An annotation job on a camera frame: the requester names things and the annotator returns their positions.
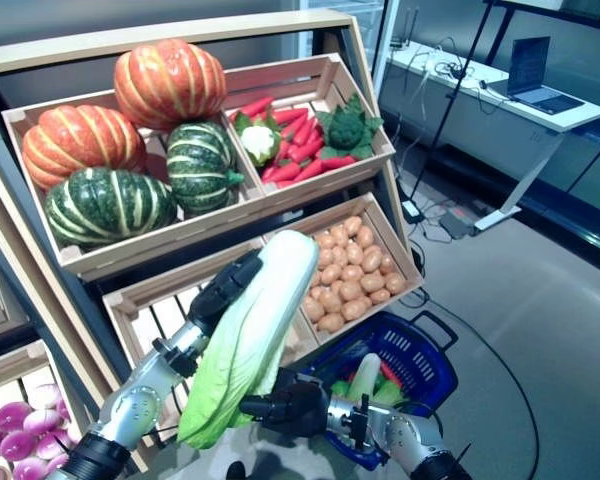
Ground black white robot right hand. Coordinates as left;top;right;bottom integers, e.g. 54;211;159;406
238;368;332;444

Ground black white robot left hand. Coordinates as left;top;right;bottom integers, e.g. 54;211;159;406
186;248;265;341

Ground green white napa cabbage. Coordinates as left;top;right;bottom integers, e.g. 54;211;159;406
372;380;407;407
176;229;322;451
348;352;383;401

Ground blue plastic shopping basket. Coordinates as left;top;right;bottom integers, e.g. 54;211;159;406
299;309;460;474

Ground wooden crate with slatted bottom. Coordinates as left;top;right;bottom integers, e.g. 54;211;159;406
101;237;321;446

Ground wooden crate of pumpkins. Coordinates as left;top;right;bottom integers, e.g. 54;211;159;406
0;84;267;282

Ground green striped pumpkin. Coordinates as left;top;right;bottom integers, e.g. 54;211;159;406
43;167;180;252
165;121;246;217

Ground wooden crate of carrots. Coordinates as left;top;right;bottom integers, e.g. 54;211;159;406
221;52;397;207

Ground white cauliflower green leaves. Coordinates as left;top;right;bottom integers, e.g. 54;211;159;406
233;113;285;169

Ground wooden crate of potatoes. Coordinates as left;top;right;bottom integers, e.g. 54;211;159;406
262;191;426;347

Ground grey power adapter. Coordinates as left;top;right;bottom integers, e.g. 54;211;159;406
401;199;425;225

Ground green broccoli head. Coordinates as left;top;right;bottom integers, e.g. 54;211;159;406
315;93;385;162

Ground orange striped pumpkin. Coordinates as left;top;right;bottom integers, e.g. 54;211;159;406
113;38;229;133
21;103;149;194

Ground grey floor box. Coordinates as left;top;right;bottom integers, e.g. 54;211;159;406
438;208;477;237

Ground wooden produce display stand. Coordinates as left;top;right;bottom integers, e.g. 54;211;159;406
0;8;426;474

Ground white desk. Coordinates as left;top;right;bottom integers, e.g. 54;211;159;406
387;39;600;236

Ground black tripod stand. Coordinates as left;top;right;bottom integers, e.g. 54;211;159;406
407;0;499;206

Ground open grey laptop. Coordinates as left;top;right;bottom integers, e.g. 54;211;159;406
506;35;587;116

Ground dark metal rack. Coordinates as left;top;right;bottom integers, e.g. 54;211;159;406
482;0;600;36

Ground black floor cable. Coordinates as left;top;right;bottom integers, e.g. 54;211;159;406
409;239;542;480

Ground glass door white frame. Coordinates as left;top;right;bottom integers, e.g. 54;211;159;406
352;0;406;91

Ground white desk cable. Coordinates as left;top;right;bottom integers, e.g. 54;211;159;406
404;42;511;101

